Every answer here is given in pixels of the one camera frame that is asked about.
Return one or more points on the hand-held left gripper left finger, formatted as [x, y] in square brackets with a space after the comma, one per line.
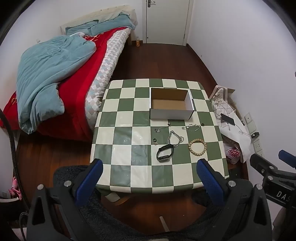
[89, 183]

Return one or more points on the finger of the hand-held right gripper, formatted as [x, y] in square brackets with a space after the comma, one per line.
[288, 157]
[263, 165]

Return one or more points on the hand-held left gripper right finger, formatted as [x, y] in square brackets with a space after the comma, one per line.
[210, 183]

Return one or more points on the black smart band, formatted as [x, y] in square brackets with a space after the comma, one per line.
[161, 159]

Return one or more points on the cardboard box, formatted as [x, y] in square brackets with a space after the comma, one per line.
[170, 104]

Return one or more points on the plugged phone charger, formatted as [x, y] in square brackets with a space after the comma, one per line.
[254, 135]

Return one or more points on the red print plastic bag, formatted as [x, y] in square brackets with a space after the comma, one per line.
[232, 154]

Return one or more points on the white paper bag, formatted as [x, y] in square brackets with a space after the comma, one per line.
[238, 141]

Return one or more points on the dark smartphone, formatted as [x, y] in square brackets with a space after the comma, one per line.
[227, 119]

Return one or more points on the green white checkered tablecloth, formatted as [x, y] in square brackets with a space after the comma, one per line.
[129, 139]

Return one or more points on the pink fabric item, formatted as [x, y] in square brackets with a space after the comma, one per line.
[15, 188]

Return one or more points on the white grid tote bag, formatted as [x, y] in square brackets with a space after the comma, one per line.
[219, 99]

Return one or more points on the bed with red sheet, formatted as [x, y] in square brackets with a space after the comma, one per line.
[76, 92]

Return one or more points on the diamond pattern mattress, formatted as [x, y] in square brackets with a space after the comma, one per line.
[104, 69]

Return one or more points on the teal duvet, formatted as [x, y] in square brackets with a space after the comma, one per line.
[46, 74]

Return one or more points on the small orange bottle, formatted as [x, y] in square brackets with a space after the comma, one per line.
[138, 42]

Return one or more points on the teal pillow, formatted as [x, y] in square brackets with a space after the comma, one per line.
[78, 28]
[111, 24]

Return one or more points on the white door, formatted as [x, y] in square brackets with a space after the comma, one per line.
[166, 20]

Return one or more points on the beige headboard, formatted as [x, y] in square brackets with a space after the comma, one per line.
[104, 10]

